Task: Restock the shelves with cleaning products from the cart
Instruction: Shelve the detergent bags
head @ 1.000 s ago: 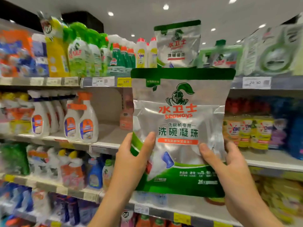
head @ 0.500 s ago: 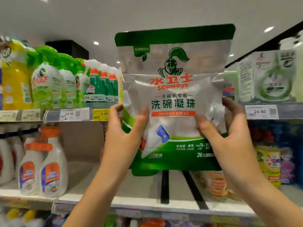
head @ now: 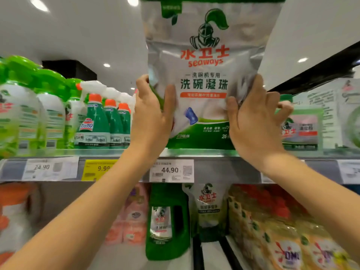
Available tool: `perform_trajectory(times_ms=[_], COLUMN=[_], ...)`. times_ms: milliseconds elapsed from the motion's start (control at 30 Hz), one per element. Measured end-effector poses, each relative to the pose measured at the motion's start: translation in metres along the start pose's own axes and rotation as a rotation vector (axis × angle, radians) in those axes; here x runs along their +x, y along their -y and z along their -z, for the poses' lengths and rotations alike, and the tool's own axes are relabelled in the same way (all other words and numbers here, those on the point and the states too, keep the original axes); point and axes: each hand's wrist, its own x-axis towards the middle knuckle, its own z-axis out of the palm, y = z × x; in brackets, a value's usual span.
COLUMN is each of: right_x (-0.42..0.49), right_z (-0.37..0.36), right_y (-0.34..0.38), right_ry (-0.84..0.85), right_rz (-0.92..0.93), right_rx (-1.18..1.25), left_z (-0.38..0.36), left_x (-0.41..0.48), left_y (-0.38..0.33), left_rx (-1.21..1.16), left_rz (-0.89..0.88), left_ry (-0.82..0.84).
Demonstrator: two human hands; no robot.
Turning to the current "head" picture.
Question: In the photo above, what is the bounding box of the person's left forearm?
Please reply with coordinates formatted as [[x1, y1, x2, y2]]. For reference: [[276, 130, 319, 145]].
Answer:
[[0, 146, 164, 270]]

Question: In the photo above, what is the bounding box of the yellow price tag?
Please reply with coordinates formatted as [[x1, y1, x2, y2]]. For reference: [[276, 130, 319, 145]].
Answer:
[[81, 159, 117, 182]]

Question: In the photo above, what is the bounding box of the person's right forearm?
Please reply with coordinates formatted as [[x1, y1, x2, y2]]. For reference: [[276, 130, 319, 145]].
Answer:
[[256, 151, 360, 262]]

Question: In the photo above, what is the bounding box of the row of green pump bottles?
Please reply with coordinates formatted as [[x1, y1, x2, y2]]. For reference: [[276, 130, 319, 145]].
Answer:
[[0, 55, 85, 159]]

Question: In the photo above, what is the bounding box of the person's right hand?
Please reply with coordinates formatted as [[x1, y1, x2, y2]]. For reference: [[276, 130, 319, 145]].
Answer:
[[226, 74, 294, 170]]

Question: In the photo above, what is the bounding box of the row of yellow red-capped bottles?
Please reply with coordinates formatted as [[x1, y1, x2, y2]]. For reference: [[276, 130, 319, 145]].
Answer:
[[228, 184, 360, 270]]

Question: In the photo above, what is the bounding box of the pink twin spray bottle pack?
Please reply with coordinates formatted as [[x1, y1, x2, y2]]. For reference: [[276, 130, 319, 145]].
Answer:
[[104, 183, 150, 245]]

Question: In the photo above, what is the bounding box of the small green white cleaner pouch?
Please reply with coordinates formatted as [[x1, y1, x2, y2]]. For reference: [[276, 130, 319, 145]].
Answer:
[[292, 78, 360, 151]]

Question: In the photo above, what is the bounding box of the white price tag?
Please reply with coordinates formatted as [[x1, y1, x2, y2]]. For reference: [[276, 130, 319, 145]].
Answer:
[[149, 159, 195, 184], [22, 156, 80, 182], [260, 171, 278, 185], [337, 159, 360, 185]]

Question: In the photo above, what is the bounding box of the green capped cleaner bottle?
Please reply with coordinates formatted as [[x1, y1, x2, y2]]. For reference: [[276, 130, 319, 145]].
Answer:
[[145, 184, 191, 261]]

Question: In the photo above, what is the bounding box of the person's left hand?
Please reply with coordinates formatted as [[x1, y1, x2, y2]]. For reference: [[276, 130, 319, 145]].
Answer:
[[130, 74, 178, 162]]

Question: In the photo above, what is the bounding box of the large green white cleaner pouch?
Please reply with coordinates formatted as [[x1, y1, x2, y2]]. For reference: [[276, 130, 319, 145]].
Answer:
[[183, 183, 230, 230], [141, 0, 288, 151]]

